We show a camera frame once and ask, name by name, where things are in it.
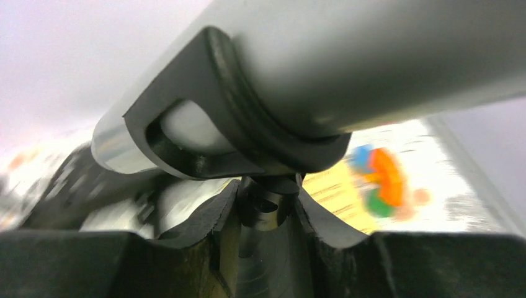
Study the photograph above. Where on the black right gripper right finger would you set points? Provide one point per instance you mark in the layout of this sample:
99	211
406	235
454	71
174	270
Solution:
345	262

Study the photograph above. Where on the silver grey microphone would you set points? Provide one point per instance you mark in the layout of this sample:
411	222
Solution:
323	69

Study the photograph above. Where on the orange rainbow ring toy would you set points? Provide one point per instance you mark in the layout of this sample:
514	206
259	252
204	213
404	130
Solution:
387	193

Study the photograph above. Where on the black microphone stand base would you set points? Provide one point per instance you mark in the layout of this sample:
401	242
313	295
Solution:
253	239

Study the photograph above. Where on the yellow sheet music page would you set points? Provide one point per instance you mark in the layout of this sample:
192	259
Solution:
335	190

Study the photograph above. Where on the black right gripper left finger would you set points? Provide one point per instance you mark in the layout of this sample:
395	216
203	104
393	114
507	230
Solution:
123	259

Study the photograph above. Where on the floral patterned table cloth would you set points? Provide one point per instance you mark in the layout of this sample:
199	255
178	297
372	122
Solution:
455	205

